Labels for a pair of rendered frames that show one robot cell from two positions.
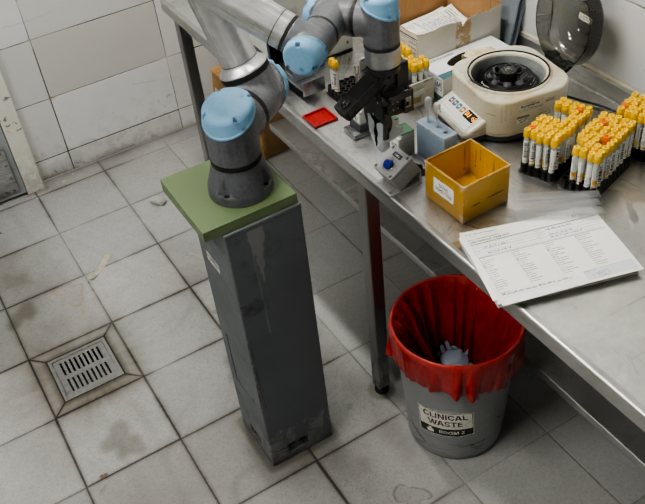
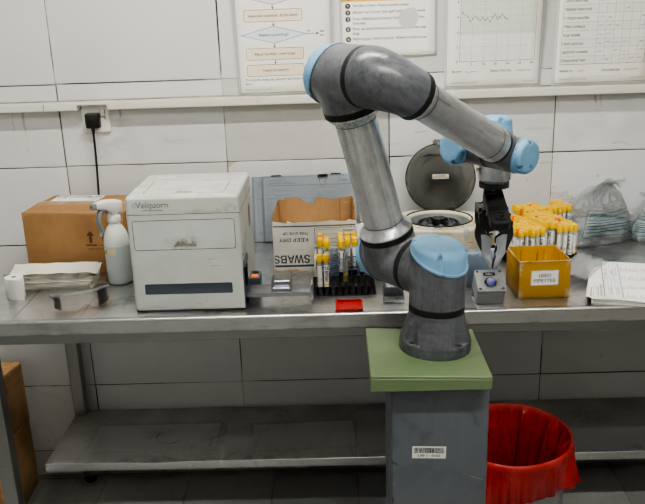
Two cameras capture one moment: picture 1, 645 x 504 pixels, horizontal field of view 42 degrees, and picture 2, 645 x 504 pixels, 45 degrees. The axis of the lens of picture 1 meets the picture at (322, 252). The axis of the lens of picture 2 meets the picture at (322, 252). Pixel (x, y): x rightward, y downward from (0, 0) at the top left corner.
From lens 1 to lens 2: 2.01 m
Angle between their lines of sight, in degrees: 58
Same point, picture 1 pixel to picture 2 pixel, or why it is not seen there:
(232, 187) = (463, 331)
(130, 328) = not seen: outside the picture
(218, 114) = (451, 250)
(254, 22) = (494, 133)
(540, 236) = (612, 278)
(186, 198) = (422, 371)
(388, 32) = not seen: hidden behind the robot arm
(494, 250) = (617, 292)
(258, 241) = not seen: hidden behind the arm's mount
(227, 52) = (396, 206)
